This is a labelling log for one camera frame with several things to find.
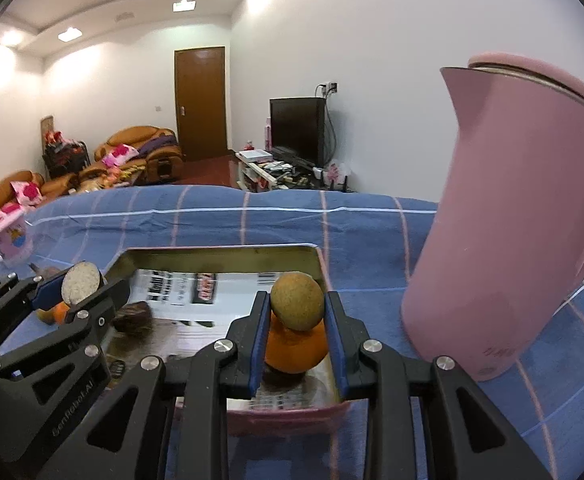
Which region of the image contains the pink cartoon mug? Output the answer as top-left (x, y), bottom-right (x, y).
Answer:
top-left (0, 217), bottom-right (34, 268)

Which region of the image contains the coffee table with snacks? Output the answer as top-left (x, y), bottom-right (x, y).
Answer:
top-left (75, 169), bottom-right (144, 193)

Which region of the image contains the brown wooden door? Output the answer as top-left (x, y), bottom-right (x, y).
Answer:
top-left (174, 47), bottom-right (228, 162)

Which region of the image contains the pink tin box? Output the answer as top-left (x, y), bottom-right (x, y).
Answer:
top-left (102, 244), bottom-right (350, 437)

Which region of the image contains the brown kiwi fruit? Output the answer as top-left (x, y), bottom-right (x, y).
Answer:
top-left (270, 272), bottom-right (324, 332)

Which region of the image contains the white tv stand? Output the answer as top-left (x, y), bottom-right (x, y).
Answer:
top-left (234, 150), bottom-right (321, 193)

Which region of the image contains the orange leather sofa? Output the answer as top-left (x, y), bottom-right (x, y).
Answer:
top-left (0, 170), bottom-right (45, 212)

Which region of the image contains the blue checked tablecloth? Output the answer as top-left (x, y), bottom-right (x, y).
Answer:
top-left (26, 185), bottom-right (584, 479)

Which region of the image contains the pink electric kettle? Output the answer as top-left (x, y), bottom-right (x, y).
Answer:
top-left (402, 52), bottom-right (584, 380)

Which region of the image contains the dark shelf with items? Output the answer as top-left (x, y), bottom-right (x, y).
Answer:
top-left (40, 116), bottom-right (90, 180)

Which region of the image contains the orange leather armchair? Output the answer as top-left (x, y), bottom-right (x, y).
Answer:
top-left (79, 126), bottom-right (184, 184)

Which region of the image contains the black television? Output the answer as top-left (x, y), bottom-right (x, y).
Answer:
top-left (269, 98), bottom-right (326, 167)

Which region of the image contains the large orange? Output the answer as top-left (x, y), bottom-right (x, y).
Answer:
top-left (265, 314), bottom-right (329, 374)

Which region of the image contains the dark passion fruit in box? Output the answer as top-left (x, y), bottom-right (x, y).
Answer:
top-left (111, 301), bottom-right (153, 337)

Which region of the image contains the small tangerine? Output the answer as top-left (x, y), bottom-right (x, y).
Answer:
top-left (36, 301), bottom-right (70, 325)

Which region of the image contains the cut passion fruit half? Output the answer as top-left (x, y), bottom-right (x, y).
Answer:
top-left (61, 261), bottom-right (104, 307)

